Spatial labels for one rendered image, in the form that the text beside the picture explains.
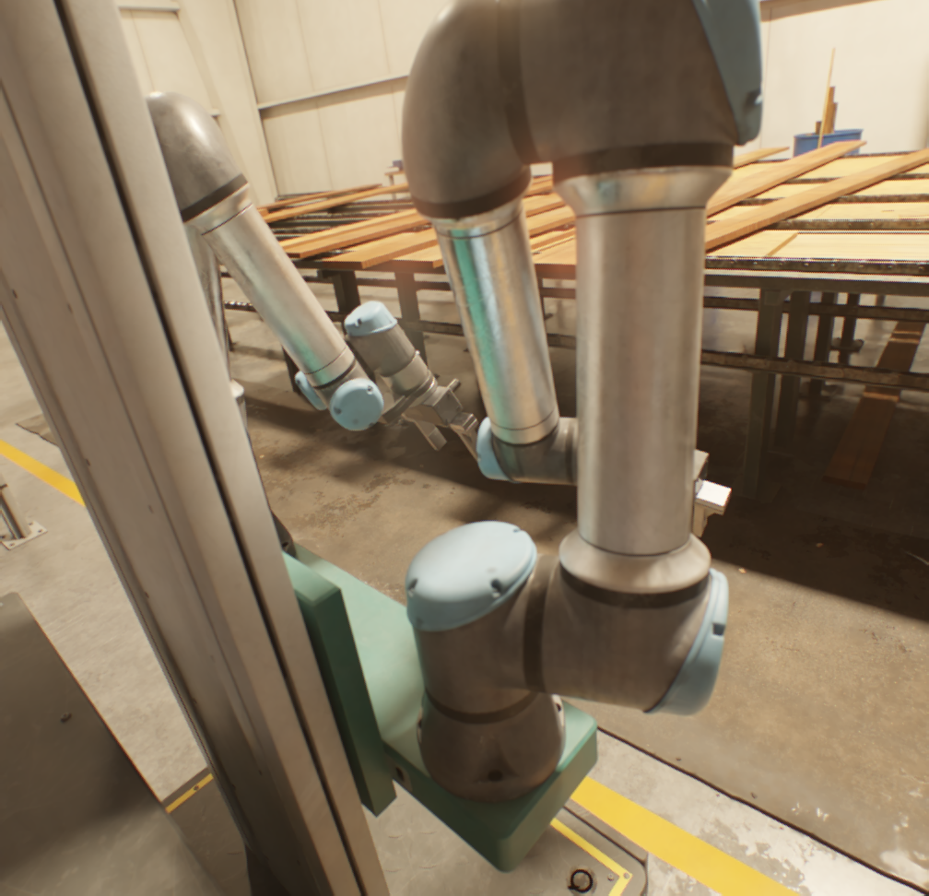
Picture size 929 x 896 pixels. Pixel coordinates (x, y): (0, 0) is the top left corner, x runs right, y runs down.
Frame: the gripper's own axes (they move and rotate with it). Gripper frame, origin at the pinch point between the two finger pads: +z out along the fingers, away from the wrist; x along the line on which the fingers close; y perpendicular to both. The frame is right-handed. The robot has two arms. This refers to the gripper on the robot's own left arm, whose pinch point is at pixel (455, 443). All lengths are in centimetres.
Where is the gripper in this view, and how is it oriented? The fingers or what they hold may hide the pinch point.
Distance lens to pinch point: 118.6
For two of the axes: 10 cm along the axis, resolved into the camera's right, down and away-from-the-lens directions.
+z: 4.9, 6.9, 5.3
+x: -6.1, -1.6, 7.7
